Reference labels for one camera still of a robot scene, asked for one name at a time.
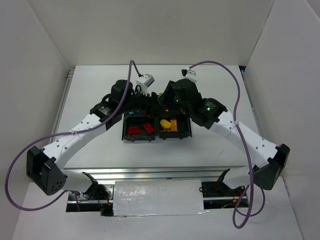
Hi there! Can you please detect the white foil covered board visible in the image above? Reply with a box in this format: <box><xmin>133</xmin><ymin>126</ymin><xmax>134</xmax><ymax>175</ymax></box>
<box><xmin>113</xmin><ymin>179</ymin><xmax>205</xmax><ymax>217</ymax></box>

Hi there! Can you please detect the orange flat lego plate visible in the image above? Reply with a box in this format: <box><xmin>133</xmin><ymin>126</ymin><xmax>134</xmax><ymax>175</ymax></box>
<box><xmin>170</xmin><ymin>119</ymin><xmax>178</xmax><ymax>132</ymax></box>

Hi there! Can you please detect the yellow rounded lego brick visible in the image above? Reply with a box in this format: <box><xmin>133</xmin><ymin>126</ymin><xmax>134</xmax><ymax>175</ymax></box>
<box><xmin>159</xmin><ymin>119</ymin><xmax>172</xmax><ymax>132</ymax></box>

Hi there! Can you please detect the red flower lego brick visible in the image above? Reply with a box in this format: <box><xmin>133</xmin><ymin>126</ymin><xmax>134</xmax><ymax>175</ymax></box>
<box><xmin>127</xmin><ymin>126</ymin><xmax>141</xmax><ymax>135</ymax></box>

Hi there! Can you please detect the black four compartment tray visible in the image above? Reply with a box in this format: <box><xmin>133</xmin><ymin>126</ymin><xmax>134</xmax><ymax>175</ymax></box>
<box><xmin>121</xmin><ymin>105</ymin><xmax>193</xmax><ymax>142</ymax></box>

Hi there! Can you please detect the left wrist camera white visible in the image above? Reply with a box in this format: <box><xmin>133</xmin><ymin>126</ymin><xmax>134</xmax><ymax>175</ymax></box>
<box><xmin>136</xmin><ymin>74</ymin><xmax>155</xmax><ymax>96</ymax></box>

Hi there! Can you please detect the aluminium frame rail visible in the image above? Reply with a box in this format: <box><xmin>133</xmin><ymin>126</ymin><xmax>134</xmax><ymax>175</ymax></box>
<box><xmin>68</xmin><ymin>166</ymin><xmax>239</xmax><ymax>182</ymax></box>

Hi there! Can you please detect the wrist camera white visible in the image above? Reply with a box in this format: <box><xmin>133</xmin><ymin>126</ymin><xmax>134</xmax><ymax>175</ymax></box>
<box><xmin>136</xmin><ymin>74</ymin><xmax>155</xmax><ymax>96</ymax></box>
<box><xmin>181</xmin><ymin>68</ymin><xmax>198</xmax><ymax>84</ymax></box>

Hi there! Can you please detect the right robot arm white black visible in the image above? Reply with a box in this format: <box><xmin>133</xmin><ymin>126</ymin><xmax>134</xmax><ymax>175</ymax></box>
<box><xmin>159</xmin><ymin>78</ymin><xmax>290</xmax><ymax>191</ymax></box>

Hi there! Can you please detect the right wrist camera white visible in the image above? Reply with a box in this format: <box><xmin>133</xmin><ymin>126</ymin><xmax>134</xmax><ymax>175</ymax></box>
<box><xmin>181</xmin><ymin>68</ymin><xmax>198</xmax><ymax>84</ymax></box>

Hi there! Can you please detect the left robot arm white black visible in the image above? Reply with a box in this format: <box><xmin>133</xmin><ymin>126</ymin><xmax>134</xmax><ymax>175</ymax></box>
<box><xmin>26</xmin><ymin>74</ymin><xmax>156</xmax><ymax>199</ymax></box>

